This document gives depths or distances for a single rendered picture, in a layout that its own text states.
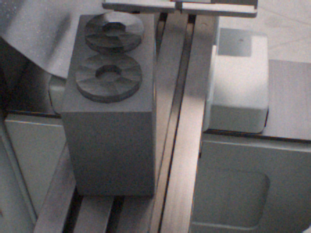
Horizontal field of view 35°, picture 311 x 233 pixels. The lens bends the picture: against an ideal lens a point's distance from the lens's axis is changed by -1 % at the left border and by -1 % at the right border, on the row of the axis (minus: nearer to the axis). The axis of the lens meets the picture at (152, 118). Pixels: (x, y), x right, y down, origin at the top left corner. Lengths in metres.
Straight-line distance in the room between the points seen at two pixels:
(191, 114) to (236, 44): 0.38
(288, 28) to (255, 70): 1.56
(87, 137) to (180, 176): 0.19
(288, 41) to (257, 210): 1.41
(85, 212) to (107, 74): 0.22
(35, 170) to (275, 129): 0.64
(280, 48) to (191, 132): 1.75
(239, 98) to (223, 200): 0.35
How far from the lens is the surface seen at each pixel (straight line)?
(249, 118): 1.11
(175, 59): 1.01
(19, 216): 1.51
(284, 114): 1.21
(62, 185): 0.81
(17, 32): 1.10
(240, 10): 1.13
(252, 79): 1.15
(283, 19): 2.78
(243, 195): 1.32
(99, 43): 0.73
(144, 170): 0.73
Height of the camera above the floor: 1.56
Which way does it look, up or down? 46 degrees down
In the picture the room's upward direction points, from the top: 2 degrees counter-clockwise
